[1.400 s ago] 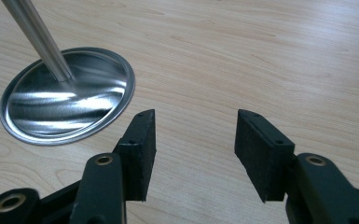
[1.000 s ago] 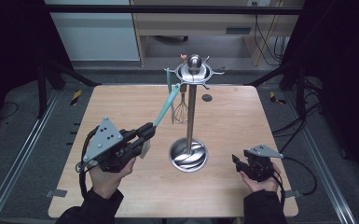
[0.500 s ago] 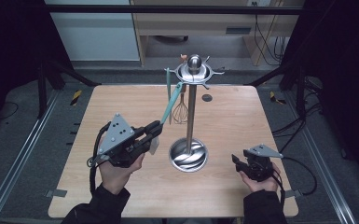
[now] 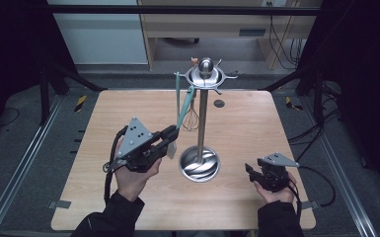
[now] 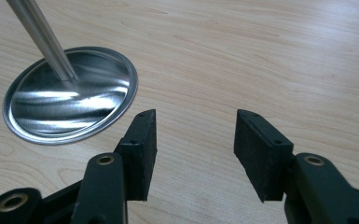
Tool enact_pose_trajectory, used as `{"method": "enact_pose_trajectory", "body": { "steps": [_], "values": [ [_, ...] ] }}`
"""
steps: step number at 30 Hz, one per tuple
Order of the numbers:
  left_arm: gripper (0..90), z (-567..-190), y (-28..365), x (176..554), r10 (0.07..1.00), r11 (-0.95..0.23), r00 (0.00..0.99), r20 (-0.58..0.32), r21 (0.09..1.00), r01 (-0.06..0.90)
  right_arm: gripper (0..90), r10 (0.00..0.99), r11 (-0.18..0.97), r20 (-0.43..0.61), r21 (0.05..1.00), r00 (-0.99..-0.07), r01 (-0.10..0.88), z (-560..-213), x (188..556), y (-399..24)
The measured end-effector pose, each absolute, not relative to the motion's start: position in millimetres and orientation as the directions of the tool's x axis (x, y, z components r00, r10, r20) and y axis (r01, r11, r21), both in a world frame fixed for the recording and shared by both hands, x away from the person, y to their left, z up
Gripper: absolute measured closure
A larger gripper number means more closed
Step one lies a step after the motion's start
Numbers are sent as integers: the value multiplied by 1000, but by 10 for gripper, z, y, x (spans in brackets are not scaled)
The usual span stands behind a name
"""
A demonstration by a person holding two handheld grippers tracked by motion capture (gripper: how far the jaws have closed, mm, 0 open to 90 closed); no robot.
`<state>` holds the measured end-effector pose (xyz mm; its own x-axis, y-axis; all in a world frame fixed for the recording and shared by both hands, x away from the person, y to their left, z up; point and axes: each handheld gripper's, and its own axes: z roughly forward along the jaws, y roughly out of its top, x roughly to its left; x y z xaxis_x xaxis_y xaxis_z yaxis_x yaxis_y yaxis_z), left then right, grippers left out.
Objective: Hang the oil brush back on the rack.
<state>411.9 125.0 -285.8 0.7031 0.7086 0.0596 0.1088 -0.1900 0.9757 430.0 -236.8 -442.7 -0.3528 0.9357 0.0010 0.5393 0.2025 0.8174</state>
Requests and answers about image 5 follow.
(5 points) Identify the steel utensil stand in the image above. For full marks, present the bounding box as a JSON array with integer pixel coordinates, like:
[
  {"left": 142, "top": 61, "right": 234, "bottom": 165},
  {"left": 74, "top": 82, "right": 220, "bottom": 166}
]
[{"left": 2, "top": 0, "right": 139, "bottom": 147}]

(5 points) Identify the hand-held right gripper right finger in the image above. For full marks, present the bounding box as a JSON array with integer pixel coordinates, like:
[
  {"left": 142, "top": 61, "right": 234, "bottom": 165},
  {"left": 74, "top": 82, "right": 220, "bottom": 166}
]
[{"left": 233, "top": 108, "right": 295, "bottom": 203}]

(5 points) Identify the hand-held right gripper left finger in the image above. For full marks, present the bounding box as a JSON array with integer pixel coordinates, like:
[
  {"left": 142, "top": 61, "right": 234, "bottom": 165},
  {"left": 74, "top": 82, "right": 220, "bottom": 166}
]
[{"left": 114, "top": 108, "right": 159, "bottom": 202}]

